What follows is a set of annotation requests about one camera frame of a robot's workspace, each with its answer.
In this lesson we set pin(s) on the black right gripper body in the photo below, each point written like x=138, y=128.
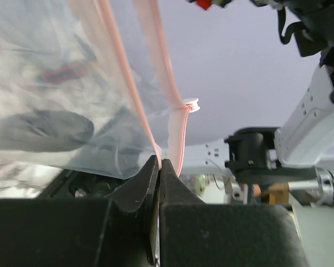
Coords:
x=311, y=23

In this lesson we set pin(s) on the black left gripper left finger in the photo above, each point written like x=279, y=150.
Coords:
x=63, y=230

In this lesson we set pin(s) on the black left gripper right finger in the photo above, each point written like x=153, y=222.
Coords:
x=193, y=233

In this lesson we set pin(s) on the clear zip top bag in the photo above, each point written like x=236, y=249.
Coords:
x=110, y=121

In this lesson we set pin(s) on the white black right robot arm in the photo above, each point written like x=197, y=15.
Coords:
x=267, y=155

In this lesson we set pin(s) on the red black utility knife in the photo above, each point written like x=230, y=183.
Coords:
x=65, y=73

